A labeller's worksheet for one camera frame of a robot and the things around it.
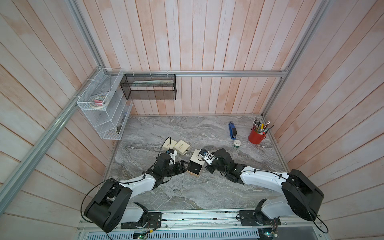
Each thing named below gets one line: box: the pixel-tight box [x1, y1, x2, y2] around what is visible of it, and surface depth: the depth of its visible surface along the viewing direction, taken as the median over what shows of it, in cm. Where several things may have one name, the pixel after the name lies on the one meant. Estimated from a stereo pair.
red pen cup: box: [248, 127, 266, 145], surface depth 99 cm
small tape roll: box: [233, 139, 242, 147], surface depth 103 cm
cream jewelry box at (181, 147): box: [173, 139, 190, 156], surface depth 100 cm
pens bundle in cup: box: [252, 119, 275, 135], surface depth 98 cm
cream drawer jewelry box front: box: [162, 138, 177, 150], surface depth 102 cm
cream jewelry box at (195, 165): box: [187, 149, 205, 178], surface depth 91 cm
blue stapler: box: [228, 121, 237, 140], surface depth 109 cm
